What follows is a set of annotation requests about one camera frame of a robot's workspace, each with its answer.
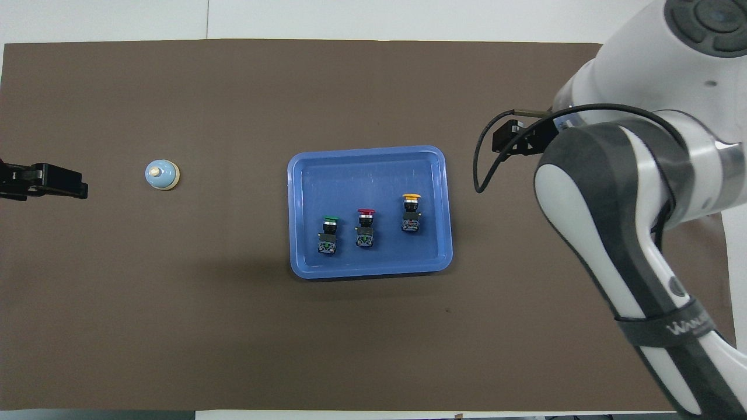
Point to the red push button switch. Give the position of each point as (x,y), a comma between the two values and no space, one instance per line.
(365,230)

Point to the yellow push button switch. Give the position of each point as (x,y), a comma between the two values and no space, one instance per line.
(411,219)

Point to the brown table mat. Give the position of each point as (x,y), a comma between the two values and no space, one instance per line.
(233,326)

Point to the green push button switch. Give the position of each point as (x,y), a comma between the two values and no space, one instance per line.
(328,238)

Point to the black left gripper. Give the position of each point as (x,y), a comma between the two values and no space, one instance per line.
(20,182)

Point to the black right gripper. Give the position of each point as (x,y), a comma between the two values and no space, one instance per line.
(545,137)

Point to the blue plastic tray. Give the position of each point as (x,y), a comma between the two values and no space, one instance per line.
(327,186)

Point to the light blue call bell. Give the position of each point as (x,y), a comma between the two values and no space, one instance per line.
(161,176)

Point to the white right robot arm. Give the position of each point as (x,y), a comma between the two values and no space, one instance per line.
(630,204)

